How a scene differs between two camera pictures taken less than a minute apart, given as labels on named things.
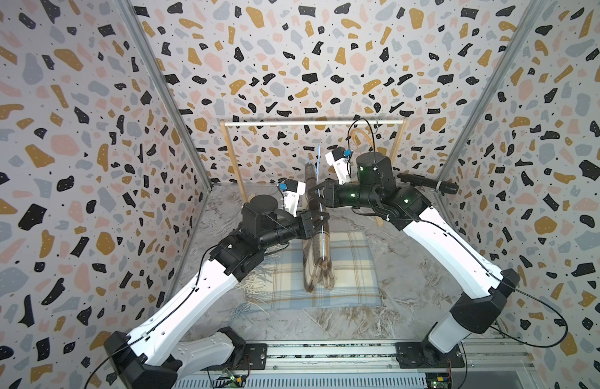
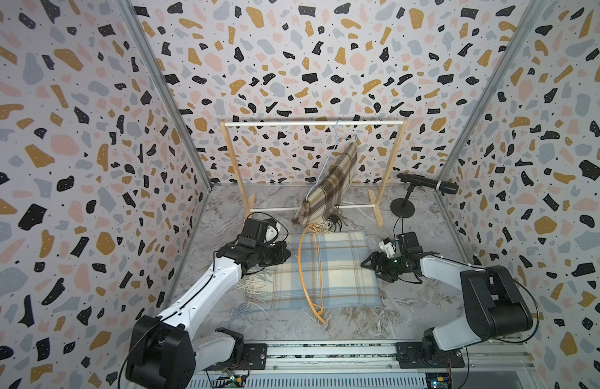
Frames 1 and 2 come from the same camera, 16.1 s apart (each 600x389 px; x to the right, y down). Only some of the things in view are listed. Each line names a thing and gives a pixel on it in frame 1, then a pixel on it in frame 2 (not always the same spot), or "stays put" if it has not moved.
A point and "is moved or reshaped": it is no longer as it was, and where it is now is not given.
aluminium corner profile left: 161,77 stays put
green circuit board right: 438,380 stays put
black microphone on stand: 441,186 stays put
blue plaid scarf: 276,280 stays put
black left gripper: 307,230 to 280,256
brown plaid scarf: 318,258 is moved or reshaped
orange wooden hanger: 356,139 to 320,312
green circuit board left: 230,381 stays put
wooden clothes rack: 225,123 stays put
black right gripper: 333,194 to 375,257
